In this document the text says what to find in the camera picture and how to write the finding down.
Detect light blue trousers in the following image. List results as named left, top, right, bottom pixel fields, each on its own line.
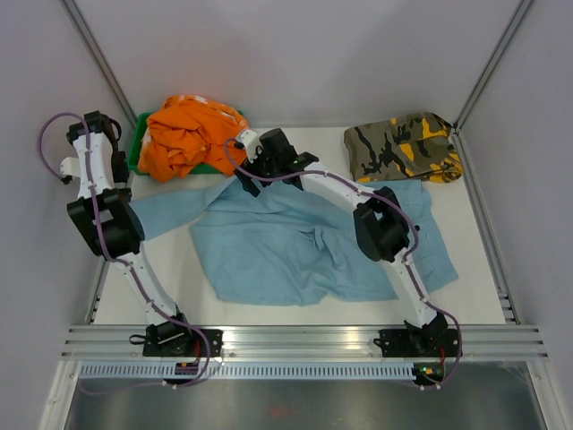
left=128, top=179, right=460, bottom=307

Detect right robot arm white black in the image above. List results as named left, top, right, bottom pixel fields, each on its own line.
left=224, top=129, right=449, bottom=357

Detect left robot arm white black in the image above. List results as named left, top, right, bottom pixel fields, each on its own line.
left=60, top=111, right=201, bottom=357

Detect orange trousers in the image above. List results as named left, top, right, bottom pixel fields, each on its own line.
left=137, top=93, right=252, bottom=183

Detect camouflage folded trousers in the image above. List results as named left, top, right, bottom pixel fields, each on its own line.
left=343, top=112, right=464, bottom=184

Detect green plastic bin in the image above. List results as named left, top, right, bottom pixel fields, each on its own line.
left=124, top=108, right=245, bottom=177

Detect left aluminium frame post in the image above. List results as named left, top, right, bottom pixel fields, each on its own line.
left=58, top=0, right=137, bottom=129

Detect aluminium frame post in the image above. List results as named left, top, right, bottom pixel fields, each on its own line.
left=453, top=0, right=536, bottom=132
left=58, top=0, right=137, bottom=129

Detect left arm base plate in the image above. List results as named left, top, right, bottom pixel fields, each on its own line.
left=129, top=329, right=223, bottom=358

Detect slotted cable duct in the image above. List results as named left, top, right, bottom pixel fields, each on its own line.
left=80, top=361, right=415, bottom=381

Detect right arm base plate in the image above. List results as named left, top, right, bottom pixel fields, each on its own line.
left=373, top=329, right=459, bottom=358

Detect aluminium front rail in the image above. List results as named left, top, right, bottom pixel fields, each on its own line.
left=61, top=324, right=548, bottom=362

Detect right aluminium frame post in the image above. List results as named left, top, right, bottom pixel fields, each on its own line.
left=453, top=0, right=536, bottom=132

